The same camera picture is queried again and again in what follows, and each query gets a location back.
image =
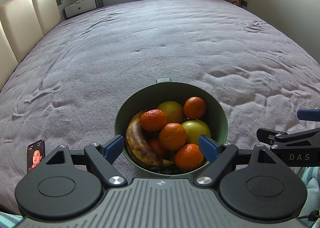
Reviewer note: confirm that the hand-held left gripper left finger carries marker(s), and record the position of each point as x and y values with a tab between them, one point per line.
113	148

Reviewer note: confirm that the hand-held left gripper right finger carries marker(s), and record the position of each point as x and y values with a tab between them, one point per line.
208	148

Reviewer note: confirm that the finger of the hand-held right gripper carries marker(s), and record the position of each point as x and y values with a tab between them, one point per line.
310	115
295	139

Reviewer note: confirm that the yellow-green apple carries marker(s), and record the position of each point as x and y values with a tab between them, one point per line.
175	110
197	130

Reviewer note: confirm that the orange mandarin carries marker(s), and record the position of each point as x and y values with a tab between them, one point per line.
189	156
153	120
194	108
173	136
156	146

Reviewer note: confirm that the brown spotted banana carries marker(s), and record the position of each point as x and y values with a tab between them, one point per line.
136	140

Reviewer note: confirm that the green colander bowl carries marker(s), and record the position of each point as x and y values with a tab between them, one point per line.
132	108

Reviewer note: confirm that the yellow-green apple back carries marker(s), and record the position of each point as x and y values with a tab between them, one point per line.
175	110

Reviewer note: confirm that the teal striped cloth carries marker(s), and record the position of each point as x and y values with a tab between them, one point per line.
312	188
10	220

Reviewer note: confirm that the black smartphone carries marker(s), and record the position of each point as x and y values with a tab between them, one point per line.
36	155

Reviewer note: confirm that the purple bed sheet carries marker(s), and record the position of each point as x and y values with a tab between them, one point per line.
162	43

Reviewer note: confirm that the small black box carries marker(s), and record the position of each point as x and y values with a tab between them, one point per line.
244	3

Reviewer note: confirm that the white nightstand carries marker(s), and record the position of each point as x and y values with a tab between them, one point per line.
80	6

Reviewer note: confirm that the cream padded headboard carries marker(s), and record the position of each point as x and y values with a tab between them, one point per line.
22	18

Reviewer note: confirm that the wall switch panel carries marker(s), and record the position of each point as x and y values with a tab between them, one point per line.
60	1

